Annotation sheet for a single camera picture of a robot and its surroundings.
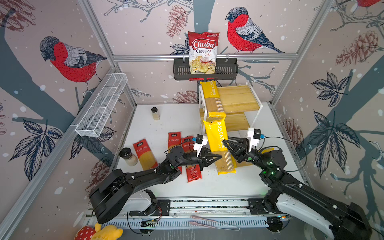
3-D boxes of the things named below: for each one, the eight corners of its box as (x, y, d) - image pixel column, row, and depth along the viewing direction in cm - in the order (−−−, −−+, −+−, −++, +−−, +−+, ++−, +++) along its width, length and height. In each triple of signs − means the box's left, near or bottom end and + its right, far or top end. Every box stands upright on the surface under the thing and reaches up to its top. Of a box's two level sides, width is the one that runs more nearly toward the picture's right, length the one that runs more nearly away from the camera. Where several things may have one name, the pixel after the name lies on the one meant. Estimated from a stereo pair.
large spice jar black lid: (125, 166, 89) (117, 157, 80) (128, 156, 93) (121, 147, 84) (136, 166, 89) (129, 157, 80) (139, 156, 93) (133, 147, 84)
